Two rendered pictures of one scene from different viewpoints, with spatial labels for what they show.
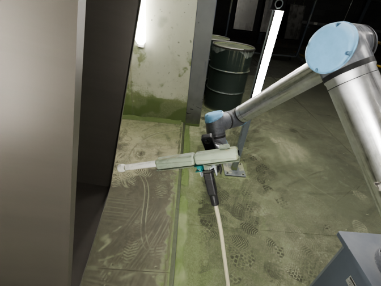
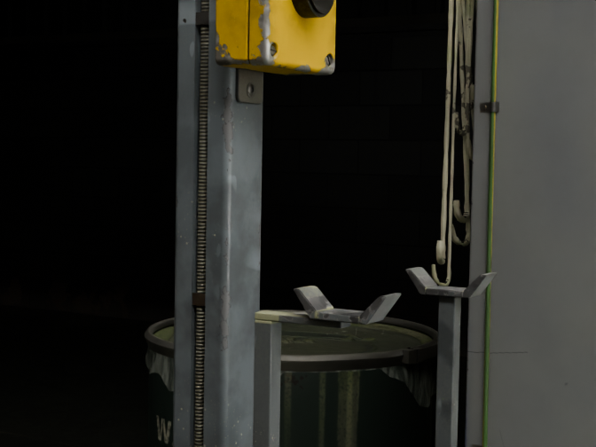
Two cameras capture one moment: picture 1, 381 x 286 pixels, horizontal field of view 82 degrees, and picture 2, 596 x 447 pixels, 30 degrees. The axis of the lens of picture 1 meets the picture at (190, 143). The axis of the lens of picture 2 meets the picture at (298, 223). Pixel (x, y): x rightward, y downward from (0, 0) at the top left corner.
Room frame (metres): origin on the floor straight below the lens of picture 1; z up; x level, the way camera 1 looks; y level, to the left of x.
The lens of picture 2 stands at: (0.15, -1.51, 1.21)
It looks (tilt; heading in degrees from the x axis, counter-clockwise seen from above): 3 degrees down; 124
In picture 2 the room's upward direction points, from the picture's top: 1 degrees clockwise
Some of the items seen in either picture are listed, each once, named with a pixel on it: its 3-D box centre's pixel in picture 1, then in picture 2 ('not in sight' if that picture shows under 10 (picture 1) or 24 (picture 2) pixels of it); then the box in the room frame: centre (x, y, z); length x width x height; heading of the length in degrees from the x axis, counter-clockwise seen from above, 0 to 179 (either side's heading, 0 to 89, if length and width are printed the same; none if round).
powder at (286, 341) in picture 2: not in sight; (293, 340); (-1.04, 0.26, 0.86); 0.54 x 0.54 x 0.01
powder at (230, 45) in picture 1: (233, 46); not in sight; (3.20, -0.41, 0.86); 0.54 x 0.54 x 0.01
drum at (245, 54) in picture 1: (227, 77); not in sight; (3.19, -0.42, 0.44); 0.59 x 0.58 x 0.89; 18
